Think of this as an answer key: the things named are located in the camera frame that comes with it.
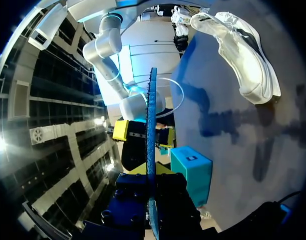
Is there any white cable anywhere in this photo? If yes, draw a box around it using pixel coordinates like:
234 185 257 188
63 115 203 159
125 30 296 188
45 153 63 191
154 76 185 119

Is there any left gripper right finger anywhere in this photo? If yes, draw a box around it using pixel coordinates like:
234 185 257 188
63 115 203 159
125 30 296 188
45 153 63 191
154 161 203 234

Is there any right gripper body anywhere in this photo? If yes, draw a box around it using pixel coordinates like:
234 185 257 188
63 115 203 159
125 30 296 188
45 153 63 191
120 116 175 173

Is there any teal box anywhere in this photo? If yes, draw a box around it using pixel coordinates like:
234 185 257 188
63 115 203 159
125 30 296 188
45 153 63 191
170 145 214 209

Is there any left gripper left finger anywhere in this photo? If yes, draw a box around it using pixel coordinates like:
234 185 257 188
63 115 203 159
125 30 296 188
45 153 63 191
101 162 148 239

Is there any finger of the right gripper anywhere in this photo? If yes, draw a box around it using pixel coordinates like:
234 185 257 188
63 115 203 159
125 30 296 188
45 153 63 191
158 126 174 151
112 119 130 143

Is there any white shoe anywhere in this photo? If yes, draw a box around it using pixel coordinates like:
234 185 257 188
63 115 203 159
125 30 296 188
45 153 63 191
189 10 282 106

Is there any blue and black insole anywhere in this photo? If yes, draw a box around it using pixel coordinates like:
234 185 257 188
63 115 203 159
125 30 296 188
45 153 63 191
144 66 160 240

